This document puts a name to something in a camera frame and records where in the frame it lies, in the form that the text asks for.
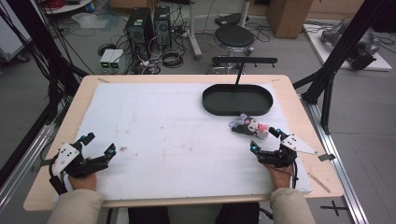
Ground white cabinet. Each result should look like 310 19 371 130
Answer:
0 0 33 63

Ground white desk leg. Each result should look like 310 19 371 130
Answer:
188 0 204 61

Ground black metal frame strut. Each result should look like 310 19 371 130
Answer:
291 0 396 135

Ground white foam mat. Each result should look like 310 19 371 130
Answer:
51 81 313 203

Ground grey machine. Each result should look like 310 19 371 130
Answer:
319 21 381 71

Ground coiled black cable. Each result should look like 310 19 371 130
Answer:
161 49 185 69

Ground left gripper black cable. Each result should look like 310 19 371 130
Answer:
48 154 69 196

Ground black cable ring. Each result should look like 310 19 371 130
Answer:
96 43 118 57

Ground large black computer tower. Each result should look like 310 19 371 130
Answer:
125 7 154 53

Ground black tape cross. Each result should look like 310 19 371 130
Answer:
319 200 348 217

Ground clear plastic bag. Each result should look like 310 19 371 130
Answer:
71 11 110 31

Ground small white power supply box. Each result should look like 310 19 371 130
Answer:
99 49 116 70
108 49 125 70

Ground black oval tray hanger rack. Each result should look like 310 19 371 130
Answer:
201 56 279 117

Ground white platform board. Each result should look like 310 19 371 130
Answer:
303 22 393 72

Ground black metal clip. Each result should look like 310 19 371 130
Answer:
29 158 52 174
318 152 337 162

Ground round white table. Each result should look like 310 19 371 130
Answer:
39 0 95 16

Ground aluminium rail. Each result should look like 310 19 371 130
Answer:
299 93 371 224
0 123 57 213

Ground black and pink plush toy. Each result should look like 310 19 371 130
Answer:
229 113 271 140

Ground person's leg dark trousers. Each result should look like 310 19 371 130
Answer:
214 202 262 224
127 206 171 224

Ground person's right hand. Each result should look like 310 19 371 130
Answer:
263 163 296 190

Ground thin wooden stick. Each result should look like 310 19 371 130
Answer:
306 171 332 194

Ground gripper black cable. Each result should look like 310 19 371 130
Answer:
48 154 69 196
290 158 301 189

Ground person's left leg dark trousers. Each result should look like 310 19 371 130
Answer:
127 206 171 224

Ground black flat case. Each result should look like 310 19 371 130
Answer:
214 12 250 28

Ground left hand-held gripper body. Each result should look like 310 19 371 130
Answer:
51 141 110 179

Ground black metal frame with cables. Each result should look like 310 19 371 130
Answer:
0 0 90 126

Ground person's left hand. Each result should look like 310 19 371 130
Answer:
68 173 98 191

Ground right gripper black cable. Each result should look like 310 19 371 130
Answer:
290 158 301 189

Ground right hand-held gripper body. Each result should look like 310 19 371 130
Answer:
256 133 318 169

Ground person's right leg dark trousers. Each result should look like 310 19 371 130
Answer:
214 202 262 224

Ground slim black computer tower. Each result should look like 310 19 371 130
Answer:
152 5 173 51

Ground brown cardboard box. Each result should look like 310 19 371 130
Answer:
266 0 314 39

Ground black round stool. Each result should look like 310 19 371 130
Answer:
209 24 257 75

